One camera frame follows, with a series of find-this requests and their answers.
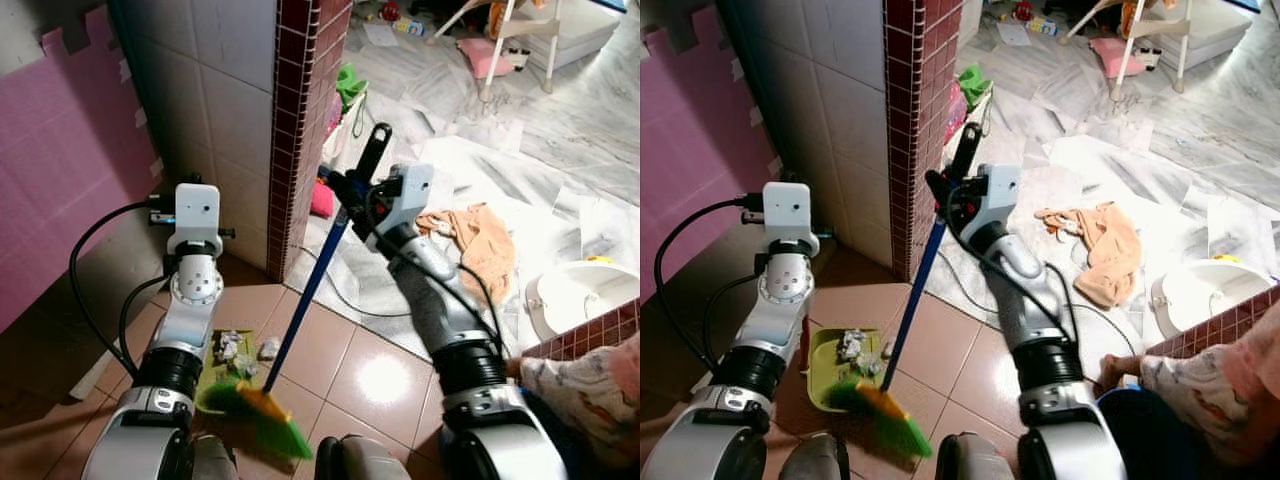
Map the blue-handled green bristle broom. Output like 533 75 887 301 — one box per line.
825 218 948 460
205 208 353 462

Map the large white paper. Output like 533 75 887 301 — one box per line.
837 330 881 379
213 332 253 378

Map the yellow dustpan with red handle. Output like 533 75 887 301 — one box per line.
804 327 887 412
194 329 263 417

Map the green cloth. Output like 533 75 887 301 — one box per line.
335 62 370 112
957 62 994 110

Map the orange towel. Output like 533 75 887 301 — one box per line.
417 202 517 307
1034 201 1142 310

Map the white plastic basin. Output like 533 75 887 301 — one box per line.
1149 257 1278 338
524 258 641 342

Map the grey robot right foot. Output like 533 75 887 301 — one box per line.
934 431 1013 480
314 434 413 480

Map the person's torso in pink clothes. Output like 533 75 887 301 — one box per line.
590 334 641 473
1218 299 1280 468

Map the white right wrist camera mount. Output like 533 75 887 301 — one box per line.
372 163 437 239
963 163 1024 239

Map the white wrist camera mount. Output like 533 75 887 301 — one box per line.
761 181 822 257
963 163 1024 239
372 163 437 239
165 182 224 257

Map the thin black floor cable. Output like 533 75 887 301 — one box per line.
294 244 413 323
935 248 1013 319

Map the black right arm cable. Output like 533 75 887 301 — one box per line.
952 198 1093 351
364 198 508 353

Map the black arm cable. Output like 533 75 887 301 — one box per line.
67 198 179 383
364 198 508 353
952 198 1093 351
654 196 766 381

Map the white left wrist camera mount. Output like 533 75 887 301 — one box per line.
761 181 822 257
165 182 224 257

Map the white chair frame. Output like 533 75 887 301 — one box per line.
1063 0 1253 102
430 0 627 102

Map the pink foam wall mat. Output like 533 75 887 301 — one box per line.
640 24 779 303
0 8 163 333

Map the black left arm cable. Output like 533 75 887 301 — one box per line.
67 198 179 383
654 196 766 381

